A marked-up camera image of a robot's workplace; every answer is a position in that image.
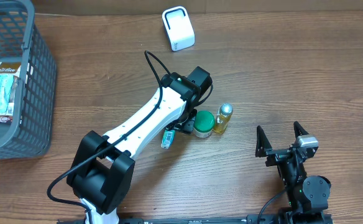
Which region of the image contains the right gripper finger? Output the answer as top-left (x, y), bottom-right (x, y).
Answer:
top-left (255, 126), bottom-right (272, 157)
top-left (293, 121), bottom-right (309, 138)

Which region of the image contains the green lid white jar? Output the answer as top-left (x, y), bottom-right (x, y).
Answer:
top-left (193, 111), bottom-right (214, 138)

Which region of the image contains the small teal white packet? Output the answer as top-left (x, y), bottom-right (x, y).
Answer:
top-left (161, 130), bottom-right (175, 149)

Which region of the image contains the yellow drink bottle silver cap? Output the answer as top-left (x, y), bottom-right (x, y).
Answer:
top-left (213, 103), bottom-right (233, 134)

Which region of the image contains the brown snack packet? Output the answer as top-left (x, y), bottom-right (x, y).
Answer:
top-left (0, 62), bottom-right (21, 75)

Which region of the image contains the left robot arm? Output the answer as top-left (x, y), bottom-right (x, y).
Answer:
top-left (67, 67), bottom-right (213, 223)

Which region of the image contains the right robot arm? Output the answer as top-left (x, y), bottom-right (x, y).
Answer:
top-left (249, 121), bottom-right (333, 224)

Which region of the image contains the white barcode scanner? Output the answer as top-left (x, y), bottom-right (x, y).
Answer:
top-left (162, 6), bottom-right (195, 52)

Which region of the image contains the grey plastic mesh basket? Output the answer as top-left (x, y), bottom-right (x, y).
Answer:
top-left (0, 1), bottom-right (58, 159)

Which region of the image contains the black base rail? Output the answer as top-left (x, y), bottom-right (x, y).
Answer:
top-left (56, 215), bottom-right (334, 224)

